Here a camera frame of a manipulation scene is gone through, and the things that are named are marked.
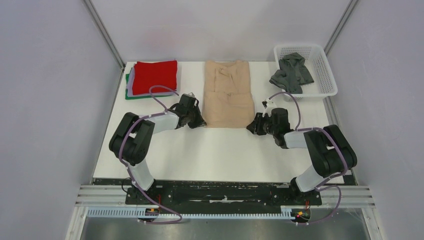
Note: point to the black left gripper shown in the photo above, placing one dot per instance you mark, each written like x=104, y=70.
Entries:
x=199, y=122

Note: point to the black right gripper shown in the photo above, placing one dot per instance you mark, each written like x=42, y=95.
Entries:
x=255, y=126

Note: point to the beige t shirt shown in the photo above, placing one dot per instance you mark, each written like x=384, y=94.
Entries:
x=227, y=97

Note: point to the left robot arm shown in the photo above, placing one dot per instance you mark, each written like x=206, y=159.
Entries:
x=132, y=138

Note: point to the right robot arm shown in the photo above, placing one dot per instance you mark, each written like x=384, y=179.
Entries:
x=329, y=151

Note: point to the dark grey t shirt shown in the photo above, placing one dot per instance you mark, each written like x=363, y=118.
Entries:
x=292, y=74

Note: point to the folded red t shirt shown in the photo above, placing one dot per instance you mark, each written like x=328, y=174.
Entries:
x=146, y=75

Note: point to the white plastic basket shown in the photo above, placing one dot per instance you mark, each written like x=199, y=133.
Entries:
x=315, y=60

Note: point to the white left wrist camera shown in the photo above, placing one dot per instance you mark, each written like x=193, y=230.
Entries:
x=191, y=94

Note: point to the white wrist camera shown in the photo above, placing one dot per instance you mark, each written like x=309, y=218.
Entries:
x=191, y=94
x=268, y=105

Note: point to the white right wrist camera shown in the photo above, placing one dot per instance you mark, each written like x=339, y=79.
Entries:
x=268, y=105

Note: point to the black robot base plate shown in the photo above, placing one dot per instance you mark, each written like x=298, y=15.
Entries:
x=202, y=197

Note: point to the left aluminium corner post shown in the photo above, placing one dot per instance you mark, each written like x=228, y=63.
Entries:
x=104, y=32

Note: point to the aluminium corner post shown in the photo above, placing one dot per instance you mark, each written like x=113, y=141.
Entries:
x=104, y=32
x=351, y=6

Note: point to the white slotted cable duct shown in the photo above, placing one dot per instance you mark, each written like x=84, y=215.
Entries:
x=143, y=213

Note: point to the right aluminium corner post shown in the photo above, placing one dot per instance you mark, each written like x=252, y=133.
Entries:
x=351, y=6

